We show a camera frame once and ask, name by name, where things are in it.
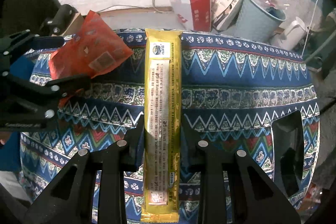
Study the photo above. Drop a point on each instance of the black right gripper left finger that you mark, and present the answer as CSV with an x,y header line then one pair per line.
x,y
68,198

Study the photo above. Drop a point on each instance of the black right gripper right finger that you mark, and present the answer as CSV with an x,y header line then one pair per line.
x,y
254,196

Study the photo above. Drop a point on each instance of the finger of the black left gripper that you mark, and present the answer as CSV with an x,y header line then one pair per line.
x,y
16,45
15,87

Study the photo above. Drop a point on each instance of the red snack packet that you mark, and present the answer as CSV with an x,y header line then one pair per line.
x,y
95,50

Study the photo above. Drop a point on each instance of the gold slim biscuit pack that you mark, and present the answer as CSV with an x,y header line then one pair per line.
x,y
162,124

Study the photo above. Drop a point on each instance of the blue cardboard box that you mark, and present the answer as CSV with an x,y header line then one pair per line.
x,y
10,155

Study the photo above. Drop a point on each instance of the black phone on cloth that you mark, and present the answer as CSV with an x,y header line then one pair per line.
x,y
288,144

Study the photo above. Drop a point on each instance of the patterned blue table cloth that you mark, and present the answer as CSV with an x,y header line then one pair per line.
x,y
232,91

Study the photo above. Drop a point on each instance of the white red paper bag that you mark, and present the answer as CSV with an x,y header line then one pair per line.
x,y
194,15

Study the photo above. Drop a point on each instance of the white electric kettle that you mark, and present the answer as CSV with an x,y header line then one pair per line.
x,y
291,36

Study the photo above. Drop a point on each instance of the light blue bucket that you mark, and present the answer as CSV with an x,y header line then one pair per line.
x,y
257,24

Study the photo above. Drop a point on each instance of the flat cardboard packaging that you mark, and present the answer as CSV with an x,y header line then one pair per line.
x,y
224,13

